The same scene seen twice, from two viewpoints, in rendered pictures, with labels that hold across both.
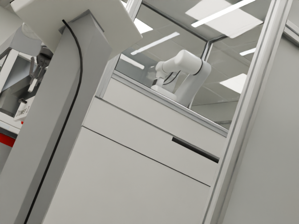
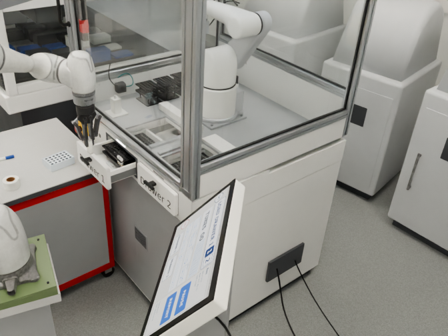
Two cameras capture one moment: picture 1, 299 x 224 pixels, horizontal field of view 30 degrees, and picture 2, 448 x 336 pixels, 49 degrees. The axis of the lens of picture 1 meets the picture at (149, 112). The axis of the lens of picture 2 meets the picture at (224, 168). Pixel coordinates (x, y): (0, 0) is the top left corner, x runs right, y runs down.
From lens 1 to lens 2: 2.08 m
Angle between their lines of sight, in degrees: 52
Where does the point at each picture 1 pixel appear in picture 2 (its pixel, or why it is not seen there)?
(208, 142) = (300, 147)
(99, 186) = not seen: hidden behind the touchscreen
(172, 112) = (265, 152)
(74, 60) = (215, 325)
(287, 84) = not seen: outside the picture
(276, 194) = not seen: outside the picture
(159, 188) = (267, 211)
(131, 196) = (247, 235)
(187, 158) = (285, 174)
